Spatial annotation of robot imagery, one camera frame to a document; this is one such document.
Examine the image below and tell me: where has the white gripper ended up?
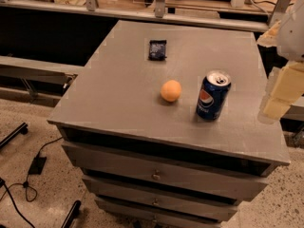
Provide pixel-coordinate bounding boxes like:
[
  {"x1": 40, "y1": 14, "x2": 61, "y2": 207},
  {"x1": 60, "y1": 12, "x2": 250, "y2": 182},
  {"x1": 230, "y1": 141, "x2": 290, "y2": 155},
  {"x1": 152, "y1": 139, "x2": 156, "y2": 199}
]
[{"x1": 261, "y1": 0, "x2": 304, "y2": 120}]

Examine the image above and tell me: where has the blue pepsi can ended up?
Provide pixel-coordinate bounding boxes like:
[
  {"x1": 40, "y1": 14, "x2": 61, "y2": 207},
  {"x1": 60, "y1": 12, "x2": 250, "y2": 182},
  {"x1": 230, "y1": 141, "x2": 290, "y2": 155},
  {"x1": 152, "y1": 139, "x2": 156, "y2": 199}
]
[{"x1": 196, "y1": 70, "x2": 231, "y2": 121}]

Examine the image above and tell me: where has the dark blue rxbar wrapper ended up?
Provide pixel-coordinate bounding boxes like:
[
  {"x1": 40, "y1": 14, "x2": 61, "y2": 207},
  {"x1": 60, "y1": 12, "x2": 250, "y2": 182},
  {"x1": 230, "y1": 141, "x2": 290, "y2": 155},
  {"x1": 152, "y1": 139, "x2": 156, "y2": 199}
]
[{"x1": 148, "y1": 40, "x2": 167, "y2": 61}]

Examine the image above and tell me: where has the orange fruit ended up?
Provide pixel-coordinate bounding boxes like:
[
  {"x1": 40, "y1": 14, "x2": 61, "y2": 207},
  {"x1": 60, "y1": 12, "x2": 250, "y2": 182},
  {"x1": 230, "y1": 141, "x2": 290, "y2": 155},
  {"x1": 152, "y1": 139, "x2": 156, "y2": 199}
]
[{"x1": 161, "y1": 80, "x2": 181, "y2": 103}]

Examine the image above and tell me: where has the middle grey drawer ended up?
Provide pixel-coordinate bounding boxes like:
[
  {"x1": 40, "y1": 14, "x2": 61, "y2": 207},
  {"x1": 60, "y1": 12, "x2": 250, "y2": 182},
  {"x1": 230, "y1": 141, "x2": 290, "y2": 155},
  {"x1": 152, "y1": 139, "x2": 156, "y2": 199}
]
[{"x1": 83, "y1": 175, "x2": 238, "y2": 221}]

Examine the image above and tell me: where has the grey drawer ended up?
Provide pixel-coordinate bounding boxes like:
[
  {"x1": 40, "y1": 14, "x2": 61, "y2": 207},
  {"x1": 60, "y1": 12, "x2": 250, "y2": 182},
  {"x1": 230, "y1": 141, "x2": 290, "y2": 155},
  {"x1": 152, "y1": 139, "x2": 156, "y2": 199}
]
[
  {"x1": 83, "y1": 175, "x2": 238, "y2": 221},
  {"x1": 62, "y1": 141, "x2": 267, "y2": 201},
  {"x1": 95, "y1": 197, "x2": 221, "y2": 228}
]

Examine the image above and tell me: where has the grey drawer cabinet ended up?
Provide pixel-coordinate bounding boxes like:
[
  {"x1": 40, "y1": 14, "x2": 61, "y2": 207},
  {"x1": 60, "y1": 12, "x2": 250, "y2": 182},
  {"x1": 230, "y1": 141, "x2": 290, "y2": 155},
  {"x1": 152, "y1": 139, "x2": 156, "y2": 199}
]
[{"x1": 47, "y1": 19, "x2": 292, "y2": 228}]

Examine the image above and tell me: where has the top grey drawer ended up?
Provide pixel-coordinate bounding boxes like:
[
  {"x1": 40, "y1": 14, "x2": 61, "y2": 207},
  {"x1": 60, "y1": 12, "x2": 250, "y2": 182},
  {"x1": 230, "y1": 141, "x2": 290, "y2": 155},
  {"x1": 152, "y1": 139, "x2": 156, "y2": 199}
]
[{"x1": 62, "y1": 141, "x2": 267, "y2": 201}]

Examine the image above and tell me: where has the bottom grey drawer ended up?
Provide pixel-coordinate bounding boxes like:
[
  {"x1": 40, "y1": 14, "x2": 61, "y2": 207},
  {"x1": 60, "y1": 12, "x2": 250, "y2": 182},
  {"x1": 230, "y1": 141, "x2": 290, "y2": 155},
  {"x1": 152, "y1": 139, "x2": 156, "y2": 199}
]
[{"x1": 95, "y1": 197, "x2": 221, "y2": 228}]

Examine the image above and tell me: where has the black bar on floor bottom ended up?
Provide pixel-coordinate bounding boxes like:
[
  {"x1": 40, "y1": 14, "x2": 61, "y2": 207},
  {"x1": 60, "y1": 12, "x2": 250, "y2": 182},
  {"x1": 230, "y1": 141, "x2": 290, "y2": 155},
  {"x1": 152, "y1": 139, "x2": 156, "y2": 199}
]
[{"x1": 61, "y1": 200, "x2": 81, "y2": 228}]

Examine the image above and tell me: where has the black bar on floor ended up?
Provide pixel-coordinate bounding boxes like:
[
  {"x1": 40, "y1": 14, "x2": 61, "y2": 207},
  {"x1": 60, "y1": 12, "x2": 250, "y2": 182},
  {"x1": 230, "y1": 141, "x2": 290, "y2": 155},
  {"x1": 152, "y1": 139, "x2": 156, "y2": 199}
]
[
  {"x1": 0, "y1": 123, "x2": 28, "y2": 149},
  {"x1": 61, "y1": 200, "x2": 81, "y2": 228}
]

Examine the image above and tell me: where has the black power adapter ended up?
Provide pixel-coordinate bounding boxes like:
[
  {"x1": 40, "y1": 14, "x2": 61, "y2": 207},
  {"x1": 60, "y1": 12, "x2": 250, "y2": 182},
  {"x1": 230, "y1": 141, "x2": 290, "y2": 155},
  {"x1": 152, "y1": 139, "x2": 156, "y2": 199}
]
[{"x1": 28, "y1": 157, "x2": 47, "y2": 175}]

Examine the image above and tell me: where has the grey side bench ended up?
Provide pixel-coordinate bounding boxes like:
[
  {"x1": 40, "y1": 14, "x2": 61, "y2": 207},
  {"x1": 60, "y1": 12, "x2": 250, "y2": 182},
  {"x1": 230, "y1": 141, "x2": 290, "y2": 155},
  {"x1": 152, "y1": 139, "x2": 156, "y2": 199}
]
[{"x1": 0, "y1": 56, "x2": 84, "y2": 107}]

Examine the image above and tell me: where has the black bar on floor left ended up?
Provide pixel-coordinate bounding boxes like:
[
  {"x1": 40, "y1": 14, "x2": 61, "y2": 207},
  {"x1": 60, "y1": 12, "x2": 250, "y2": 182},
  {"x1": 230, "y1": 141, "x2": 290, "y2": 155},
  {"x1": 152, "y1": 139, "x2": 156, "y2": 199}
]
[{"x1": 0, "y1": 123, "x2": 28, "y2": 149}]

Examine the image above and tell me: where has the black floor cable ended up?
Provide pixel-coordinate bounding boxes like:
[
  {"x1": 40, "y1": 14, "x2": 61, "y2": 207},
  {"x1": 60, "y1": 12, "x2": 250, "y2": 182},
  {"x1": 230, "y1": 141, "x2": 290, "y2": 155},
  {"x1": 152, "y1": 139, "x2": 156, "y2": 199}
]
[{"x1": 0, "y1": 136, "x2": 64, "y2": 228}]

